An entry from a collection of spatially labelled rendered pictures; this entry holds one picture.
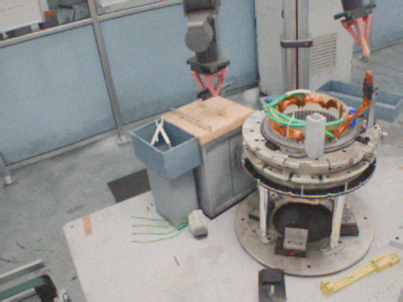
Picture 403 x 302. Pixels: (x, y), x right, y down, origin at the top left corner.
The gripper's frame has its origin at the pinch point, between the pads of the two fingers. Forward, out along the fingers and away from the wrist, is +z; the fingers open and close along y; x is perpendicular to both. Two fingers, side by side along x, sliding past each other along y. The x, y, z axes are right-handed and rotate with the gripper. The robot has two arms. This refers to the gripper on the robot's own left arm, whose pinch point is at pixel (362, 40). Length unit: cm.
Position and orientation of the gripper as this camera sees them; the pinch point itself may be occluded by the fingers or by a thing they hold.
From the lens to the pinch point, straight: 112.2
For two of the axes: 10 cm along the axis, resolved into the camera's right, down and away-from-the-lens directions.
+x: -3.1, -1.7, 9.4
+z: 3.4, 9.0, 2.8
